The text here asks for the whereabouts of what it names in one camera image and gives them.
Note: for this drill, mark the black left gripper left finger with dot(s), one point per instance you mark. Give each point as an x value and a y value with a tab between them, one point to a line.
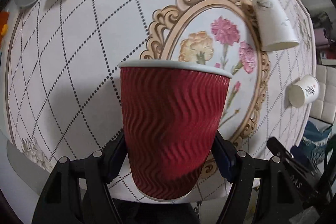
77	190

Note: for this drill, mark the floral patterned tablecloth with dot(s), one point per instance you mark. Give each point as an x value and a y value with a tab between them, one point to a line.
63	91

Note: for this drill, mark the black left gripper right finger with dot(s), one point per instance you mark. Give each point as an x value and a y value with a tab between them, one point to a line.
286	186

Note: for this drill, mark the red ripple paper cup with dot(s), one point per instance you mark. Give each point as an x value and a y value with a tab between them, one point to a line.
171	112

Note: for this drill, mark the plain white paper cup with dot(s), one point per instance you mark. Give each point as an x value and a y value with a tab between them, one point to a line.
275	29

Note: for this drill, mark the teal fringed cloth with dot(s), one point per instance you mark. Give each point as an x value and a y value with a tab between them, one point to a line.
315	139

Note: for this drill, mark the white padded chair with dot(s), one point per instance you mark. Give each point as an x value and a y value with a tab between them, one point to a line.
323	108

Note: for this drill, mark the small white printed paper cup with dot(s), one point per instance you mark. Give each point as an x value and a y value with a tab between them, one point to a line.
304	91

